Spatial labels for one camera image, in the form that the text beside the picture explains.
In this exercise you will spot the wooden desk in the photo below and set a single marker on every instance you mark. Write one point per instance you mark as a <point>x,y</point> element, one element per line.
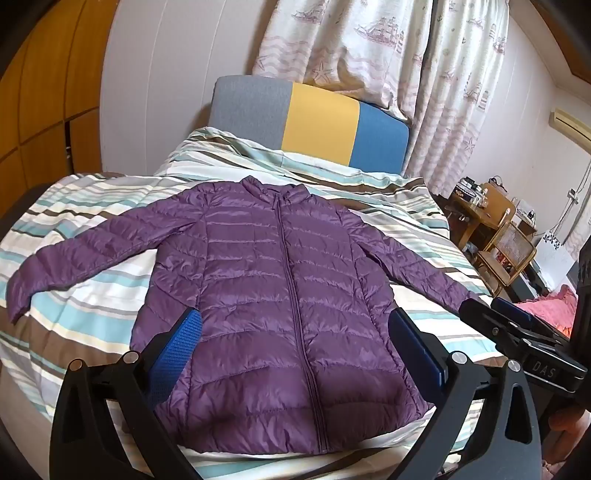
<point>494,203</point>

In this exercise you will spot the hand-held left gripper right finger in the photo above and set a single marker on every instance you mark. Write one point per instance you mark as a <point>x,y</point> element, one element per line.
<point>415,355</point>

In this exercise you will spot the pink cloth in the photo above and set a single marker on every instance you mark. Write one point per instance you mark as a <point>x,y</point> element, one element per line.
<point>549,309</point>

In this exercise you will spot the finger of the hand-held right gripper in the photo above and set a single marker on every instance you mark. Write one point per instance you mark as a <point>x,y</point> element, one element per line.
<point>515,315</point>
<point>482,316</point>

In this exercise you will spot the purple down jacket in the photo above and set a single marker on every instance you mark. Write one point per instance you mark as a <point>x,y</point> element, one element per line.
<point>277,300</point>

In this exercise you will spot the person's right hand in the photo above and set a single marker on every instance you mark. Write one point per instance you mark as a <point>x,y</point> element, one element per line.
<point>570,427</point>

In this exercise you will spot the white air conditioner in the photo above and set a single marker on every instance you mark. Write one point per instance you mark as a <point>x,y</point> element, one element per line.
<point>570,122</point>

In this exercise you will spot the white paper bag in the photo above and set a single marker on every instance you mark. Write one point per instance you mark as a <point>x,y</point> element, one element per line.
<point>556,261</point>

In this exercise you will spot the wooden chair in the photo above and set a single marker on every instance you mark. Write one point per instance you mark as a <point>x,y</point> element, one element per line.
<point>512,249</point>

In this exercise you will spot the grey yellow blue headboard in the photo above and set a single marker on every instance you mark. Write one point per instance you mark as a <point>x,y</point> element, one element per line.
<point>323,120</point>

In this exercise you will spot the wooden wardrobe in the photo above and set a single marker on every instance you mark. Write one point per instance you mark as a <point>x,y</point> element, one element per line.
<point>41,115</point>

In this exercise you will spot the striped duvet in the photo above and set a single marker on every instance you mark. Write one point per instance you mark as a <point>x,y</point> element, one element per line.
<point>83,295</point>

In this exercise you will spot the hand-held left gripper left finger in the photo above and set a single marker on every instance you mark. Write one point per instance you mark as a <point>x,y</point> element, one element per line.
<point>178,355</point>

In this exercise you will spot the ship print curtain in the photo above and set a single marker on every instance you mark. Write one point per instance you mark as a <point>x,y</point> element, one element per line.
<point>369,46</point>

